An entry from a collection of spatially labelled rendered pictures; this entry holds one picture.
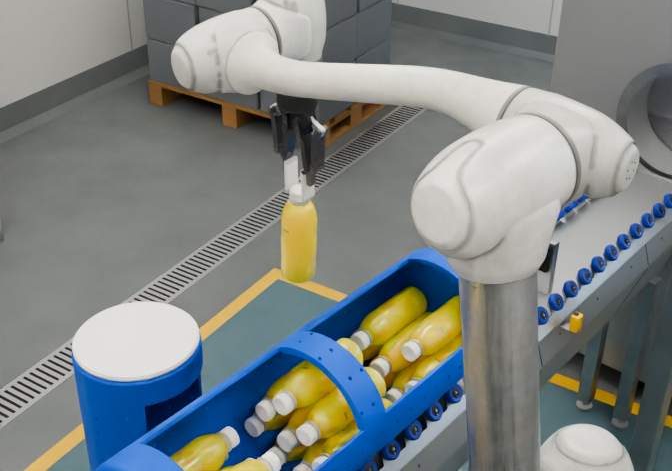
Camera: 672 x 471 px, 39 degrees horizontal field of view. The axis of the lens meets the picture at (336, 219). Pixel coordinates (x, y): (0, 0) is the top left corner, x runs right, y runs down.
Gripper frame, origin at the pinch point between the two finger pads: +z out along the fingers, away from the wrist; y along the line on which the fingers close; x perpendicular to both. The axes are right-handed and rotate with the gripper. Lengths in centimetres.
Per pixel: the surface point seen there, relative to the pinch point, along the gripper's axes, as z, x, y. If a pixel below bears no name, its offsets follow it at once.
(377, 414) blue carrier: 32.3, 11.4, -31.1
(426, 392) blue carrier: 37.5, -3.0, -31.4
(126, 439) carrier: 61, 35, 20
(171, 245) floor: 170, -92, 181
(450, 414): 56, -16, -29
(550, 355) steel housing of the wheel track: 67, -56, -30
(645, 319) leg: 111, -132, -23
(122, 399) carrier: 50, 34, 21
